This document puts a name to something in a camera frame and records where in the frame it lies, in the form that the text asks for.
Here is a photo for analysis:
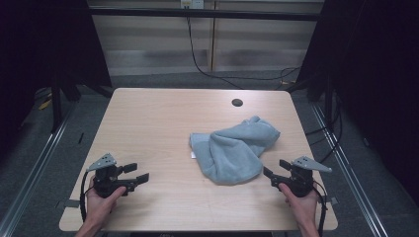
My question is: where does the white wall outlet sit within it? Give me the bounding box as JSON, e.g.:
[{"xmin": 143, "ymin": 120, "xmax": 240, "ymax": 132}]
[{"xmin": 179, "ymin": 0, "xmax": 206, "ymax": 10}]

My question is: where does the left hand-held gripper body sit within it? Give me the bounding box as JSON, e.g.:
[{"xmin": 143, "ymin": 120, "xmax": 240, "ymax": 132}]
[{"xmin": 86, "ymin": 152, "xmax": 138, "ymax": 199}]

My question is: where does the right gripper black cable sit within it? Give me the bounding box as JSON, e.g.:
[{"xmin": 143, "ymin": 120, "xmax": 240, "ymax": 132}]
[{"xmin": 311, "ymin": 180, "xmax": 330, "ymax": 237}]

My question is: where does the person's right hand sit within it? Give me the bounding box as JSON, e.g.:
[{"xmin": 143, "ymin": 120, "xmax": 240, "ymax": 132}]
[{"xmin": 278, "ymin": 182, "xmax": 320, "ymax": 230}]

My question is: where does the person's left hand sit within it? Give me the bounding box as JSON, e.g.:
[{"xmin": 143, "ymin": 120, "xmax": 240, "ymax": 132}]
[{"xmin": 85, "ymin": 185, "xmax": 127, "ymax": 229}]

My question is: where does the metal floor rail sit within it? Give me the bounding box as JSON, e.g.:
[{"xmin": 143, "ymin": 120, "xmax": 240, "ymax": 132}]
[
  {"xmin": 0, "ymin": 101, "xmax": 79, "ymax": 237},
  {"xmin": 310, "ymin": 103, "xmax": 390, "ymax": 237}
]

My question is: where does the black curtain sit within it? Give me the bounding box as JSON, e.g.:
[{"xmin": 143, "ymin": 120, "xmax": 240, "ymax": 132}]
[
  {"xmin": 290, "ymin": 0, "xmax": 419, "ymax": 206},
  {"xmin": 0, "ymin": 0, "xmax": 114, "ymax": 159}
]

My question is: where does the black stand leg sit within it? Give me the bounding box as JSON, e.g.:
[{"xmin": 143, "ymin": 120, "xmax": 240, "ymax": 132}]
[{"xmin": 50, "ymin": 74, "xmax": 64, "ymax": 134}]

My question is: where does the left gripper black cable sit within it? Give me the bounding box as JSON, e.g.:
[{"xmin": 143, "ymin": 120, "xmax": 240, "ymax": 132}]
[{"xmin": 79, "ymin": 170, "xmax": 96, "ymax": 223}]

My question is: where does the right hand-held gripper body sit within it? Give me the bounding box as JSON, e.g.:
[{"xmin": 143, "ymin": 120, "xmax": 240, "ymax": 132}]
[{"xmin": 271, "ymin": 155, "xmax": 333, "ymax": 198}]

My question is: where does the blue-grey towel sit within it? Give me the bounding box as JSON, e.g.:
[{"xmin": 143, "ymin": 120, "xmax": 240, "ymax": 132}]
[{"xmin": 189, "ymin": 115, "xmax": 282, "ymax": 186}]

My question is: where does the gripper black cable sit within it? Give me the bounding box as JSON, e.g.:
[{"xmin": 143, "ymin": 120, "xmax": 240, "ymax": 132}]
[
  {"xmin": 311, "ymin": 180, "xmax": 330, "ymax": 237},
  {"xmin": 79, "ymin": 170, "xmax": 96, "ymax": 223}
]

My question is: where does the long black floor cable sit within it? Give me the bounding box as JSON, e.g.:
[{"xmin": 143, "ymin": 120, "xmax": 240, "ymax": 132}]
[{"xmin": 186, "ymin": 16, "xmax": 301, "ymax": 91}]

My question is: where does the yellow floor item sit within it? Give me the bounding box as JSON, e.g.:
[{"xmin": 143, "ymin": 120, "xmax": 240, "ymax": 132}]
[{"xmin": 37, "ymin": 98, "xmax": 53, "ymax": 112}]

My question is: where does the bundle of black cables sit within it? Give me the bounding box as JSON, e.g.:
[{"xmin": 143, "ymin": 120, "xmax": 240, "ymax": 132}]
[{"xmin": 303, "ymin": 93, "xmax": 344, "ymax": 165}]

